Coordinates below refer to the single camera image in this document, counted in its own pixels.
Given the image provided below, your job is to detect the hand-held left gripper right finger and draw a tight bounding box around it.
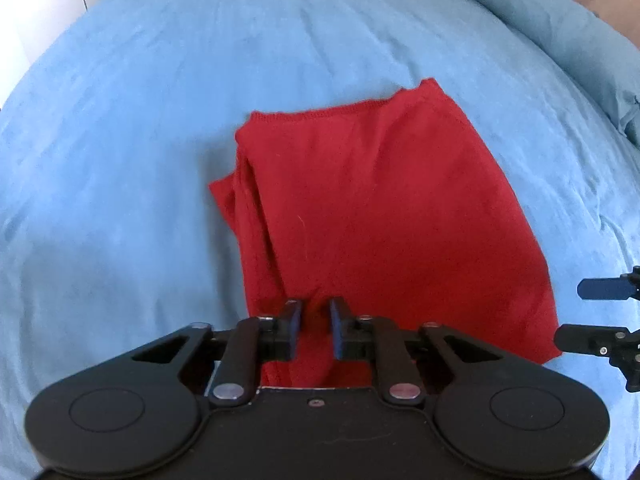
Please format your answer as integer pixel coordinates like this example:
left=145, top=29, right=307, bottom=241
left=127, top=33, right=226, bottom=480
left=328, top=297, right=506, bottom=406

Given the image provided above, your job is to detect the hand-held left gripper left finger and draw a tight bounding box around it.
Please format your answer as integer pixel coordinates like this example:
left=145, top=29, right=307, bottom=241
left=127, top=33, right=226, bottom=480
left=115, top=299, right=305, bottom=407

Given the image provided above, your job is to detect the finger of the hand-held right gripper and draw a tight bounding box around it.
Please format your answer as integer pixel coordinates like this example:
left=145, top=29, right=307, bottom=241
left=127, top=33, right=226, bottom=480
left=577, top=267, right=640, bottom=303
left=554, top=324, right=640, bottom=393

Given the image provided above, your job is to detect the red knit sweater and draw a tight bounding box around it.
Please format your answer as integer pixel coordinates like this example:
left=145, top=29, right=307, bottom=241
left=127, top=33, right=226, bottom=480
left=208, top=77, right=561, bottom=390

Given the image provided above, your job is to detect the bed with blue sheet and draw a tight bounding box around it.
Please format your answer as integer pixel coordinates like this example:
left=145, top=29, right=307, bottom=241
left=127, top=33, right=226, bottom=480
left=0, top=0, right=640, bottom=480

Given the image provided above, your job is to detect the rolled blue duvet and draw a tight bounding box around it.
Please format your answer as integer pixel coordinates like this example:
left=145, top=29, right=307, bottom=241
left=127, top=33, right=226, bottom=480
left=430, top=0, right=640, bottom=148

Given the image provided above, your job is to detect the white and grey wardrobe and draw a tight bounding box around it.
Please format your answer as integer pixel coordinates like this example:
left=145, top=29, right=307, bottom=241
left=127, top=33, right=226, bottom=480
left=0, top=0, right=138, bottom=108

